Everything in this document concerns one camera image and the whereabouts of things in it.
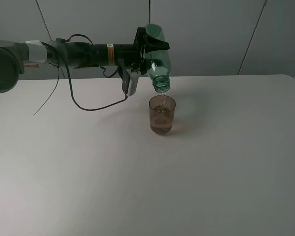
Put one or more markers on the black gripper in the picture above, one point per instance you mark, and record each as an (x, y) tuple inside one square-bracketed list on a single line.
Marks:
[(131, 56)]

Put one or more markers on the green transparent plastic bottle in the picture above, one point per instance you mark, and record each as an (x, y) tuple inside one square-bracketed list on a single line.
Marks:
[(158, 62)]

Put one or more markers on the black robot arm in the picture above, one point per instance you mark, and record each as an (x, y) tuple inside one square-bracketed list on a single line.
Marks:
[(61, 53)]

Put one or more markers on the translucent pink plastic cup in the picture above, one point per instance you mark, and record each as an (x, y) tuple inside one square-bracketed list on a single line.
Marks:
[(161, 114)]

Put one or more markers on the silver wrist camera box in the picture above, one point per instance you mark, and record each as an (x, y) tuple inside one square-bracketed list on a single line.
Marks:
[(129, 83)]

